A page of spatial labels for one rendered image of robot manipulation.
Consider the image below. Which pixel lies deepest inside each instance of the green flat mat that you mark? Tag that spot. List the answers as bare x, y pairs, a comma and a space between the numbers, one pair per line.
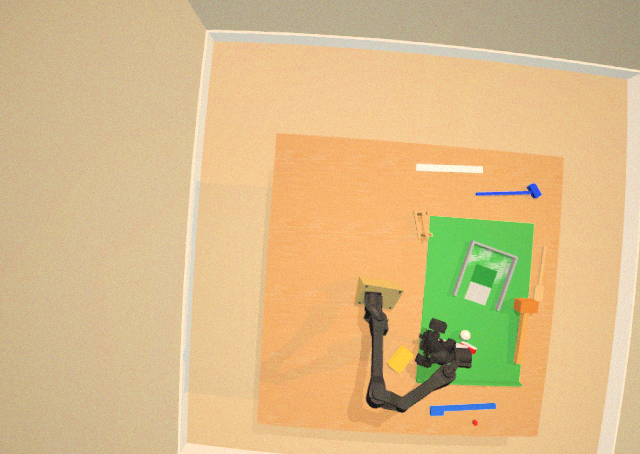
493, 333

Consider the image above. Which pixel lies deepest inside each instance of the white flat bar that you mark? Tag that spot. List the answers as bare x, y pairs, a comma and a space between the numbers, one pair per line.
449, 168

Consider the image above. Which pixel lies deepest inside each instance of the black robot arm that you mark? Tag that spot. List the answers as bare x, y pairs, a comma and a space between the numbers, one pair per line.
377, 395

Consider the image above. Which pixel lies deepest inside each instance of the orange putter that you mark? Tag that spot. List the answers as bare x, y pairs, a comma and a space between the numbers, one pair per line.
524, 306

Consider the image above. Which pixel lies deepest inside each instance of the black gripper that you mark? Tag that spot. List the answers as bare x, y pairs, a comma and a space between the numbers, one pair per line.
432, 339

